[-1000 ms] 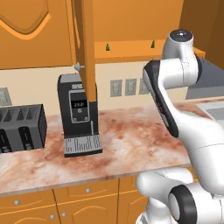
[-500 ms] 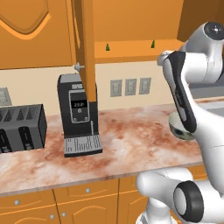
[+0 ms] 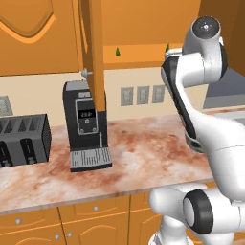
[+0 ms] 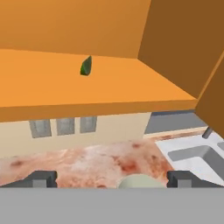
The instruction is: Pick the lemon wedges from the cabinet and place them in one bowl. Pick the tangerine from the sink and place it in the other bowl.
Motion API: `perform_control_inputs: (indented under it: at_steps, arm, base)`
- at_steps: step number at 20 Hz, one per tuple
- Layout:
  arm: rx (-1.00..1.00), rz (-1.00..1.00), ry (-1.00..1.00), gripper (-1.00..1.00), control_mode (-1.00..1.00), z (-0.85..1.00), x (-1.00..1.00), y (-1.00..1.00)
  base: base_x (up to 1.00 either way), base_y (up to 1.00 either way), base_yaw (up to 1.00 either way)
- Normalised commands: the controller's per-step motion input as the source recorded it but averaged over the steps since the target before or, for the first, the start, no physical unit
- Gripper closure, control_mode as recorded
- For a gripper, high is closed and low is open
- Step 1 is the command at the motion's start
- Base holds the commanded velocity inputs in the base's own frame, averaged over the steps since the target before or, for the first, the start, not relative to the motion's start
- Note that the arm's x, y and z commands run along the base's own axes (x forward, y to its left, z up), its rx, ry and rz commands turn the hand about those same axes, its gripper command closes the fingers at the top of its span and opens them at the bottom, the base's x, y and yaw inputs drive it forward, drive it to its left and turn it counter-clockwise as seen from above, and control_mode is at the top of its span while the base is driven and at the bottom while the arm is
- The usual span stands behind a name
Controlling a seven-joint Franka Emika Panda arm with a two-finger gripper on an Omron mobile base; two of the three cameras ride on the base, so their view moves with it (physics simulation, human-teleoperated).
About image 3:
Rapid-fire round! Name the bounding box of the silver cabinet door knob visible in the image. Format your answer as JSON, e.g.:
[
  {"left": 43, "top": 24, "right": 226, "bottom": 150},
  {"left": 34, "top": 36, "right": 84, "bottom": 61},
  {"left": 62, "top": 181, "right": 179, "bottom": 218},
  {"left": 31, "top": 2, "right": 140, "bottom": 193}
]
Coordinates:
[{"left": 80, "top": 68, "right": 94, "bottom": 79}]

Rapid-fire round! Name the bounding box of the orange open cabinet door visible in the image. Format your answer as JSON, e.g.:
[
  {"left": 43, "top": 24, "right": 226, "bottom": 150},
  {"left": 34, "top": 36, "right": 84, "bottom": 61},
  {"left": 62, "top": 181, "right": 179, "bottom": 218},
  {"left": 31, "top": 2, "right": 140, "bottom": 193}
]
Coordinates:
[{"left": 77, "top": 0, "right": 107, "bottom": 113}]

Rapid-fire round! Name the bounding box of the orange base cabinet door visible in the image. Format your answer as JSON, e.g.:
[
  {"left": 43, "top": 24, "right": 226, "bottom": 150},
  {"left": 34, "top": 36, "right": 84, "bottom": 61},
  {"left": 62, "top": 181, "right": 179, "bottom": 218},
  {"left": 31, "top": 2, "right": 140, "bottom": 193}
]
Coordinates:
[
  {"left": 0, "top": 224, "right": 66, "bottom": 245},
  {"left": 128, "top": 207, "right": 165, "bottom": 245},
  {"left": 62, "top": 212, "right": 131, "bottom": 245}
]

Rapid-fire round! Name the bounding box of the orange closed cabinet door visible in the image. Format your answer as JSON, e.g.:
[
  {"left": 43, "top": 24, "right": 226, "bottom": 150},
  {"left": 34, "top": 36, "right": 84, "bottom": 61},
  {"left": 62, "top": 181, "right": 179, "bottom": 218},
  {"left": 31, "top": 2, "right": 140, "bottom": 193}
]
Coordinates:
[{"left": 0, "top": 0, "right": 81, "bottom": 77}]

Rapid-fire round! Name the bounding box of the black coffee machine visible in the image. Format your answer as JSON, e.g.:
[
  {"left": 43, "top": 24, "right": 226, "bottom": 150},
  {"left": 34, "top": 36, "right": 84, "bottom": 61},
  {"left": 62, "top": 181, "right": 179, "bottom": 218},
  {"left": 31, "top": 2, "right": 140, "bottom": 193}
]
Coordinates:
[{"left": 62, "top": 79, "right": 114, "bottom": 173}]

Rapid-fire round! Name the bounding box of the orange drawer front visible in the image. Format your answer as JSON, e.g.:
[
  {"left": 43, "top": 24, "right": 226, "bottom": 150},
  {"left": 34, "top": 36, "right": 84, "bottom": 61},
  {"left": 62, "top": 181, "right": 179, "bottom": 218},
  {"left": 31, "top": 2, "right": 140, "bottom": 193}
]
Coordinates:
[
  {"left": 57, "top": 195, "right": 131, "bottom": 224},
  {"left": 129, "top": 190, "right": 155, "bottom": 212},
  {"left": 0, "top": 207, "right": 61, "bottom": 234}
]

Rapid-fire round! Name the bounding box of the black toaster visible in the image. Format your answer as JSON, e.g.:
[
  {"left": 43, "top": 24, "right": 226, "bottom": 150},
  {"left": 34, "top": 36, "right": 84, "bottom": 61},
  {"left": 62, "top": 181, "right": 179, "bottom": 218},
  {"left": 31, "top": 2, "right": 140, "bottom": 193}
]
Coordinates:
[{"left": 0, "top": 113, "right": 53, "bottom": 169}]

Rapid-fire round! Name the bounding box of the grey range hood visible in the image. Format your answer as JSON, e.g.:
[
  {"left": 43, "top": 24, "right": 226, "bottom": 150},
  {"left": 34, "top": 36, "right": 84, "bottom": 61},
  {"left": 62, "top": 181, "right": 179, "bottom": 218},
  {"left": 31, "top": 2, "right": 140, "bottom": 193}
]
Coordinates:
[{"left": 202, "top": 67, "right": 245, "bottom": 110}]

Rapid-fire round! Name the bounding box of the orange open wall cabinet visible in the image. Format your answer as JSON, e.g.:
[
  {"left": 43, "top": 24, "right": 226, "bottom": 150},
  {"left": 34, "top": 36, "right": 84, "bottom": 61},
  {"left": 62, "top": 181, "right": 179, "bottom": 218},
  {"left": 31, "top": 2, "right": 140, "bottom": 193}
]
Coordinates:
[{"left": 100, "top": 0, "right": 203, "bottom": 71}]

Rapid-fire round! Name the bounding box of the orange narrow wall cabinet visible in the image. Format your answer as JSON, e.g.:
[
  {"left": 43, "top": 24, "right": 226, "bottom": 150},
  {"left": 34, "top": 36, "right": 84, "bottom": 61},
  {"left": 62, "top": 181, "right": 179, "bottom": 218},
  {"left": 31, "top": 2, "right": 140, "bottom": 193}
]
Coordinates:
[{"left": 197, "top": 0, "right": 245, "bottom": 77}]

